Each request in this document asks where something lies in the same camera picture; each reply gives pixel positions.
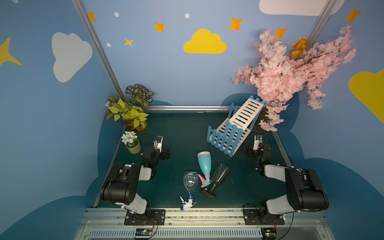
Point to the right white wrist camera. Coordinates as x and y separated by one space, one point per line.
258 139

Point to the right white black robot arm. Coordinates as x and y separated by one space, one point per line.
304 190

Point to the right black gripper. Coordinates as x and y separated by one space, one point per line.
253 150

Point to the green circuit board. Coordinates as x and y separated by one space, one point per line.
268 234
143 233

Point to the yellow green leafy potted plant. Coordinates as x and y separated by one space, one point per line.
130 110

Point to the left green circuit board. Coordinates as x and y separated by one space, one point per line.
143 233

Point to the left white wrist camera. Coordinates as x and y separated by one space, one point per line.
158 143

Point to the teal pink spray bottle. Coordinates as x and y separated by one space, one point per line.
205 163

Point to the blue white slatted shelf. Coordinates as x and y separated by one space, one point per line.
233 131

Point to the pink cherry blossom tree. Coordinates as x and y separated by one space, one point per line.
278 77

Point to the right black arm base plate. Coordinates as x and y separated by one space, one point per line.
254 217

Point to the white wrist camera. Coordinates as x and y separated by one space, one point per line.
158 143
258 139

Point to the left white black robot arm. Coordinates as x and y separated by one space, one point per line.
121 184

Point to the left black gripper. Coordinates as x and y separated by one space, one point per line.
162 153

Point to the orange artificial flower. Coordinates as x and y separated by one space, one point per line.
299 47

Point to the right green circuit board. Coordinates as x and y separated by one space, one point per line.
268 234

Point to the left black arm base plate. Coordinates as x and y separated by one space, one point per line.
149 218

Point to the clear spray bottle blue trigger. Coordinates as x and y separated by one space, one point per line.
191 181

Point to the white flower small pot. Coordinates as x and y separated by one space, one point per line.
131 141

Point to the dark transparent spray bottle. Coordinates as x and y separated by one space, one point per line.
220 175

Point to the aluminium front rail frame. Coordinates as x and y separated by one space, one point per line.
201 224

